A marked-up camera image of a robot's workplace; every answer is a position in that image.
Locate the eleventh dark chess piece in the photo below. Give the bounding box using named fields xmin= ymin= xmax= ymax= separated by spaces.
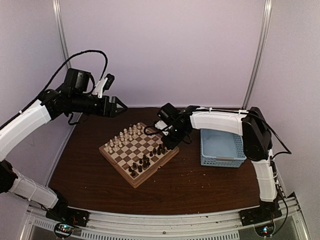
xmin=161 ymin=146 xmax=166 ymax=154

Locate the wooden chess board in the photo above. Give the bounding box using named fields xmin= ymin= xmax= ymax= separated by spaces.
xmin=99 ymin=129 xmax=180 ymax=188

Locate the light blue plastic basket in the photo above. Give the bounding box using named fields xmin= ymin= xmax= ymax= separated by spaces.
xmin=200 ymin=129 xmax=247 ymax=168

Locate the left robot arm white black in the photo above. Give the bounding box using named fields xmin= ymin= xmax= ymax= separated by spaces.
xmin=0 ymin=68 xmax=127 ymax=222

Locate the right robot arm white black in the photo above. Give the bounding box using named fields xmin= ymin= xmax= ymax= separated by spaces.
xmin=154 ymin=103 xmax=278 ymax=221

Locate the row of white chess pieces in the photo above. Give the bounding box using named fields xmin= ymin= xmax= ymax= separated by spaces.
xmin=102 ymin=122 xmax=147 ymax=155

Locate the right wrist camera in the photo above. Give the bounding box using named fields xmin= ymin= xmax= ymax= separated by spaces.
xmin=154 ymin=120 xmax=167 ymax=131

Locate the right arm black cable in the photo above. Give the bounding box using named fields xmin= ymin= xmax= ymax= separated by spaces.
xmin=143 ymin=124 xmax=166 ymax=136

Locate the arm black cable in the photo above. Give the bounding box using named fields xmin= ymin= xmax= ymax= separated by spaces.
xmin=143 ymin=124 xmax=166 ymax=136
xmin=17 ymin=49 xmax=110 ymax=113

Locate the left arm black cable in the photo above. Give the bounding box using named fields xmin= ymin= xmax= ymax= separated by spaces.
xmin=17 ymin=49 xmax=110 ymax=113

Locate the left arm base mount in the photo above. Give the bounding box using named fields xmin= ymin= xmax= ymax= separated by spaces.
xmin=45 ymin=208 xmax=90 ymax=227

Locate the left aluminium frame post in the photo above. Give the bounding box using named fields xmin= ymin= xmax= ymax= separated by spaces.
xmin=52 ymin=0 xmax=70 ymax=60

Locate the aluminium frame post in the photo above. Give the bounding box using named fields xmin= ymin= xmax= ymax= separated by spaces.
xmin=52 ymin=0 xmax=70 ymax=60
xmin=242 ymin=0 xmax=273 ymax=109

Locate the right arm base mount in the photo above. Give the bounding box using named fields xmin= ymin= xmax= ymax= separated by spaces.
xmin=239 ymin=206 xmax=283 ymax=226

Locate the front aluminium rail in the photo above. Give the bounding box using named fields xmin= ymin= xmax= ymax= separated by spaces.
xmin=17 ymin=196 xmax=311 ymax=240

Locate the right aluminium frame post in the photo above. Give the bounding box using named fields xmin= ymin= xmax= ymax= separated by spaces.
xmin=242 ymin=0 xmax=273 ymax=109

